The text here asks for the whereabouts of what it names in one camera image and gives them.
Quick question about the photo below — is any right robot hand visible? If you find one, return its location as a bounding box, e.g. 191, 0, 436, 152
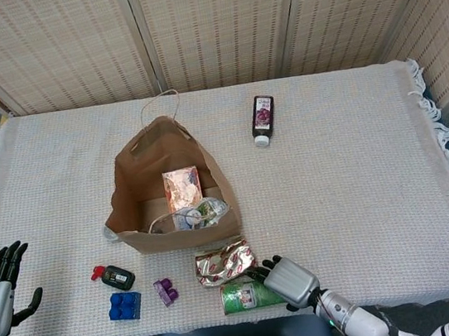
244, 249, 325, 319

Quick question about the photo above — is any green chip can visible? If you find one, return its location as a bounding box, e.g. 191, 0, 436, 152
218, 274, 289, 316

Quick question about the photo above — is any gold red foil wrapper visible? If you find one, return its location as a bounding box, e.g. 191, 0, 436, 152
191, 234, 261, 290

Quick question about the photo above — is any silver-green snack bag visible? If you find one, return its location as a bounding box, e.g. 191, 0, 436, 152
193, 194, 231, 228

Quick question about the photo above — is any blue-orange cookie box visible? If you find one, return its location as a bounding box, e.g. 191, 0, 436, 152
160, 163, 206, 218

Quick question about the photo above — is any black bottle red cap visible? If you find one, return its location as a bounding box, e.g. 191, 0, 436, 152
89, 260, 138, 295

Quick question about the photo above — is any dark purple juice bottle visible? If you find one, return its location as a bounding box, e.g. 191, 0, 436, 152
245, 93, 282, 151

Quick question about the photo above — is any brown paper bag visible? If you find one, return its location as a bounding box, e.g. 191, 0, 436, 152
86, 82, 245, 261

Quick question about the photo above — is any white woven tablecloth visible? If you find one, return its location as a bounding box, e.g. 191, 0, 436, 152
0, 51, 449, 336

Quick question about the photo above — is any purple toy building block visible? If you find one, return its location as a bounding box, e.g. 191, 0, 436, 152
152, 275, 182, 310

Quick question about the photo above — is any blue toy building block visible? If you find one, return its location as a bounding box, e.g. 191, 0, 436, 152
106, 288, 145, 325

